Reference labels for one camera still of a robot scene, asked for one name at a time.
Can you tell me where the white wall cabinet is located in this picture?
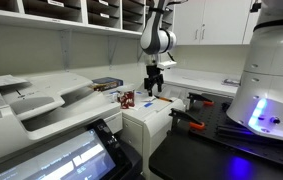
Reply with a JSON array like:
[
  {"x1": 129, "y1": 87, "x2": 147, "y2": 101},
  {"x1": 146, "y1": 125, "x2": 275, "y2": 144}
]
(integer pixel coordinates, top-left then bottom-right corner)
[{"x1": 172, "y1": 0, "x2": 263, "y2": 46}]

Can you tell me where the black table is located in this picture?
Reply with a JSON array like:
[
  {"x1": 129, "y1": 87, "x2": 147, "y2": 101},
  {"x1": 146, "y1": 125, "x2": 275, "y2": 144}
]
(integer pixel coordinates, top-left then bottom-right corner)
[{"x1": 148, "y1": 128, "x2": 283, "y2": 180}]

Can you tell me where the white counter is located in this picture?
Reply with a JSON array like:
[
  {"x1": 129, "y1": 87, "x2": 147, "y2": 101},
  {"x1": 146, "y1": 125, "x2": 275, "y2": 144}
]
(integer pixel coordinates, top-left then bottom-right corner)
[{"x1": 155, "y1": 67, "x2": 241, "y2": 98}]

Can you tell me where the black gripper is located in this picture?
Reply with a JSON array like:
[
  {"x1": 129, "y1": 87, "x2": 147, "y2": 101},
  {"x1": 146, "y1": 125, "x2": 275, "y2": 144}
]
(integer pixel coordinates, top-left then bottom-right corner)
[{"x1": 143, "y1": 64, "x2": 164, "y2": 98}]

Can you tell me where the black printer touchscreen panel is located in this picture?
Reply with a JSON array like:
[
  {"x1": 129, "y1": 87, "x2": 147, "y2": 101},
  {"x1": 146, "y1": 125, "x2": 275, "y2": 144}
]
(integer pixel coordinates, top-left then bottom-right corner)
[{"x1": 0, "y1": 118, "x2": 134, "y2": 180}]

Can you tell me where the red mug with white inside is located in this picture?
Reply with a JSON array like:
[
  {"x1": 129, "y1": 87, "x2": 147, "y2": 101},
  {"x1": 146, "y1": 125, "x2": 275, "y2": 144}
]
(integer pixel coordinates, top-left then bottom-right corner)
[{"x1": 111, "y1": 85, "x2": 137, "y2": 110}]

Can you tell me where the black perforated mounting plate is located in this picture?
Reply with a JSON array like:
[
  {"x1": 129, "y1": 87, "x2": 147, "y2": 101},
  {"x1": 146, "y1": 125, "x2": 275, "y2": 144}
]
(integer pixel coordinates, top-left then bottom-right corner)
[{"x1": 184, "y1": 92, "x2": 283, "y2": 173}]

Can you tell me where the small stack on counter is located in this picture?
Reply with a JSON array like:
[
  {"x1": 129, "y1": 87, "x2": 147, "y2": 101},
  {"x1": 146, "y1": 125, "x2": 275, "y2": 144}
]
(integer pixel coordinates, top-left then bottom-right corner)
[{"x1": 220, "y1": 77, "x2": 242, "y2": 88}]

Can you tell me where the white office copier printer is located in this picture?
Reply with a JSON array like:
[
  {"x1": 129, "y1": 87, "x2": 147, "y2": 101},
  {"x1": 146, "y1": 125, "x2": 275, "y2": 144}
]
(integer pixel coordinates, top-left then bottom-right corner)
[{"x1": 0, "y1": 71, "x2": 126, "y2": 180}]

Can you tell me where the black mounting rail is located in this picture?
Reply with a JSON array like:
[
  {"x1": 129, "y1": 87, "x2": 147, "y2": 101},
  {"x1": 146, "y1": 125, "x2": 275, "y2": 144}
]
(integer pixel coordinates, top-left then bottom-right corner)
[{"x1": 215, "y1": 124, "x2": 259, "y2": 142}]

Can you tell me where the white mail sorter shelf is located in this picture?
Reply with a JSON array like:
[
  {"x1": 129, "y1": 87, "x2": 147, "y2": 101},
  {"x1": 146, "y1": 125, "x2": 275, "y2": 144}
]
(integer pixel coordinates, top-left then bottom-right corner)
[{"x1": 0, "y1": 0, "x2": 175, "y2": 39}]

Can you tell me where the white printer finisher unit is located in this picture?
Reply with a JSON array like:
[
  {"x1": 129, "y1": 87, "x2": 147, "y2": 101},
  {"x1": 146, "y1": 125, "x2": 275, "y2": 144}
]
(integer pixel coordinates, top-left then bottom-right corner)
[{"x1": 104, "y1": 81, "x2": 186, "y2": 180}]

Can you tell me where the black clamp with orange handle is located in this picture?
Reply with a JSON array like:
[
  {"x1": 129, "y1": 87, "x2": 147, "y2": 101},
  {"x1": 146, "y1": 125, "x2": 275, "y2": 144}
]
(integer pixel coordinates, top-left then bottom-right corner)
[
  {"x1": 186, "y1": 92, "x2": 216, "y2": 108},
  {"x1": 168, "y1": 107, "x2": 206, "y2": 131}
]

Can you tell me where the orange and black pen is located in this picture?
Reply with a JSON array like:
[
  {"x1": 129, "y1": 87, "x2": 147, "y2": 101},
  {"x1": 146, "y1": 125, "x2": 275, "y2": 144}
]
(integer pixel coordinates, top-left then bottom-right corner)
[{"x1": 153, "y1": 94, "x2": 175, "y2": 103}]

